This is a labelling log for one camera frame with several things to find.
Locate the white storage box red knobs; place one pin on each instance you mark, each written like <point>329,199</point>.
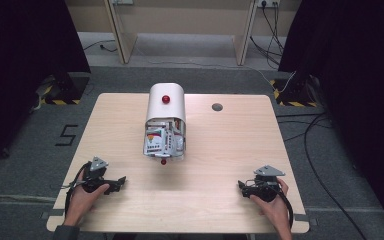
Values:
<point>165,110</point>

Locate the person's right hand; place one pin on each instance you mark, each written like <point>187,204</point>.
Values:
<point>275,210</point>

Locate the white packet colourful print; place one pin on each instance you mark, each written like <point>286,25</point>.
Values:
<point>155,140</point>

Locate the stand base striped tape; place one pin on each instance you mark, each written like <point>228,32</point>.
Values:
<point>61,90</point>

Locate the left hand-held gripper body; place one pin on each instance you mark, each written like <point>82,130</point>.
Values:
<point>93,175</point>

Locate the white wall power socket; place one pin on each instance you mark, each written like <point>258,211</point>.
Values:
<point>268,3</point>
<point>122,1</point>

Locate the black curtain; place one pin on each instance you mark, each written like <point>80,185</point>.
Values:
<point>23,66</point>
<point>356,83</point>

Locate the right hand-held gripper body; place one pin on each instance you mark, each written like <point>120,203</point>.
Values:
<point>266,185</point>

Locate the light wooden desk frame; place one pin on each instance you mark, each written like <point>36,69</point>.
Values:
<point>180,20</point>

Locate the white packet red print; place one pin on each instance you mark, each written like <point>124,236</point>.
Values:
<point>179,131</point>

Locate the person's left hand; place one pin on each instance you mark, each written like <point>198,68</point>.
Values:
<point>81,201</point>

